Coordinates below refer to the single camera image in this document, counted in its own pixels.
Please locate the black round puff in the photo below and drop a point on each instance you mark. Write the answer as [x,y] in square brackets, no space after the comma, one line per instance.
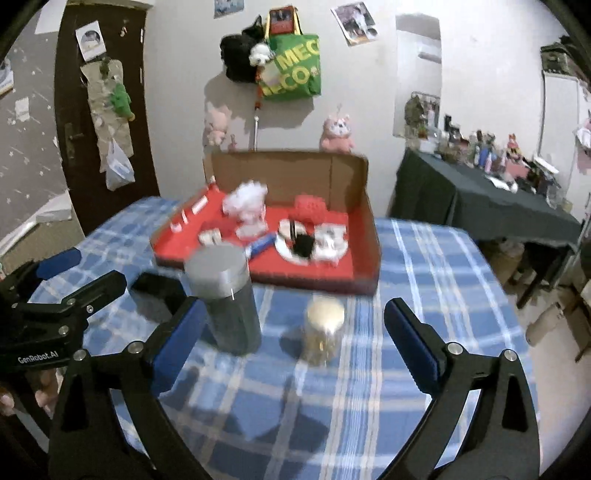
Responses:
[303,245]

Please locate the small white bone-shaped item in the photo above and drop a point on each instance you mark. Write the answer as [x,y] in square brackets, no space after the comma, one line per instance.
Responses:
[210,237]

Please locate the white wall calendar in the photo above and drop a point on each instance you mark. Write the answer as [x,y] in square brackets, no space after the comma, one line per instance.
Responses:
[5,78]

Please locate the green tote bag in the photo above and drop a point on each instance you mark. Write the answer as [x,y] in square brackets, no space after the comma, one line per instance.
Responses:
[295,69]

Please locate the dark brown door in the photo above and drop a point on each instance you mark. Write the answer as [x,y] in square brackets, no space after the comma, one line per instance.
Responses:
[138,115]

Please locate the green plush toy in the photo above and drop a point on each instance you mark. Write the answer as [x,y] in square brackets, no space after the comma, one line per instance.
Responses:
[121,101]

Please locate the white soft cloth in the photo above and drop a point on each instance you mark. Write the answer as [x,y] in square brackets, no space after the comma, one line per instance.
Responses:
[251,226]

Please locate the black bag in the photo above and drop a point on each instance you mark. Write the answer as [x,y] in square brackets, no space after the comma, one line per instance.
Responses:
[238,60]

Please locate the photo sheet on door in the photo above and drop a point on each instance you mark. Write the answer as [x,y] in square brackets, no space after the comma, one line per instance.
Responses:
[90,39]

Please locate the beige powder puff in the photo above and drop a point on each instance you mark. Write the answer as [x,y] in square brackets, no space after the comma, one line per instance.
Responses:
[287,228]

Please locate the pale plush toy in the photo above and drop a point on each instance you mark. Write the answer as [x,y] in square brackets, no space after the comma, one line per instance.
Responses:
[584,129]

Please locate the white bath pouf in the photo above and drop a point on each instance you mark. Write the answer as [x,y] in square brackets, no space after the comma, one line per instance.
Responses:
[244,196]

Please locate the small wooden-lid glass jar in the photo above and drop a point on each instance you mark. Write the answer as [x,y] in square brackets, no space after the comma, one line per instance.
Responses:
[323,341]

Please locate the white refrigerator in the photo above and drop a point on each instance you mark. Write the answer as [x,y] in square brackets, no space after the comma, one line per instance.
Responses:
[558,138]

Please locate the red booklet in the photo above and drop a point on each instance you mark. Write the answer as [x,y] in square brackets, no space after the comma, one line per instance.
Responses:
[280,21]

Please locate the person's left hand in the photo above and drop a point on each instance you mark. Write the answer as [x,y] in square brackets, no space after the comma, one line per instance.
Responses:
[46,385]

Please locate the cream and black scrunchie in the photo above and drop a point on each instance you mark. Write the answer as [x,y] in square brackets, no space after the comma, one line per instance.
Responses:
[331,233]

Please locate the row of cosmetic bottles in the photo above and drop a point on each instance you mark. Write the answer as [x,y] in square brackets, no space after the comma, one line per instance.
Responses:
[480,152]

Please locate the pink cat plush toy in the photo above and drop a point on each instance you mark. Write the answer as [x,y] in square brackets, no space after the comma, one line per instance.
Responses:
[337,134]

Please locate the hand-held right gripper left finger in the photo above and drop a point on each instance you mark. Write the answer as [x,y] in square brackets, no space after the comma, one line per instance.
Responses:
[178,346]

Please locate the wall mirror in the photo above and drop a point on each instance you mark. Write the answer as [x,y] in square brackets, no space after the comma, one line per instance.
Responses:
[415,83]

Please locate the torn brown paper hanging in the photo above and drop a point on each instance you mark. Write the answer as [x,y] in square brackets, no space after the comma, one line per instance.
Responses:
[99,115]

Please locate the clear plastic bag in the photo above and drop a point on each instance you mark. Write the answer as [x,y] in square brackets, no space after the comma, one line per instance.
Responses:
[119,168]

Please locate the wall photo poster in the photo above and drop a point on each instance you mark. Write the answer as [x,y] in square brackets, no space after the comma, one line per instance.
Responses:
[353,23]

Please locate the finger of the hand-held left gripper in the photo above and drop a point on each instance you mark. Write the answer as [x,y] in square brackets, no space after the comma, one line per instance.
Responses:
[57,264]
[97,288]

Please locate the red-lined cardboard box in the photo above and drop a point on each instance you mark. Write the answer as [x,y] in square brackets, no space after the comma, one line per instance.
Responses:
[323,273]

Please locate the pink pig plush toy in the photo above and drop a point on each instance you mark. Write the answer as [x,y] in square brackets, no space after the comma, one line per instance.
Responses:
[217,122]

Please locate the patterned bag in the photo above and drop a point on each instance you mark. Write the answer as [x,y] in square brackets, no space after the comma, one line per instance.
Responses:
[556,60]

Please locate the red crochet bag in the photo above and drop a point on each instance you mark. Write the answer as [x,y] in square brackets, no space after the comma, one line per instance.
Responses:
[310,207]

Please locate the black clothing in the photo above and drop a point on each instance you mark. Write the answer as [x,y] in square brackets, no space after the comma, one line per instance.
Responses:
[579,64]

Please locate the blue checked tablecloth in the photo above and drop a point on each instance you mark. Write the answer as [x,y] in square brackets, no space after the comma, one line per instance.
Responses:
[415,277]

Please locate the blue wall calendar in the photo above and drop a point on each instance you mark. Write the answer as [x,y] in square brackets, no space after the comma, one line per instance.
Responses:
[228,7]

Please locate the tall dark-filled glass jar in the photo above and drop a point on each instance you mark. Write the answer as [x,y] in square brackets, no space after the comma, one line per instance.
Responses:
[231,314]

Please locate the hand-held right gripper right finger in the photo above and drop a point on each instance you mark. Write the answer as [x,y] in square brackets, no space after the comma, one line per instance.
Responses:
[411,344]

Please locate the dark cloth covered table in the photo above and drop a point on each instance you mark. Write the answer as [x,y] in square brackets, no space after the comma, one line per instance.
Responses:
[461,198]

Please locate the blue tube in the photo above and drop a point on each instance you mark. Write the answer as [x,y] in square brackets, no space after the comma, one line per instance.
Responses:
[261,245]

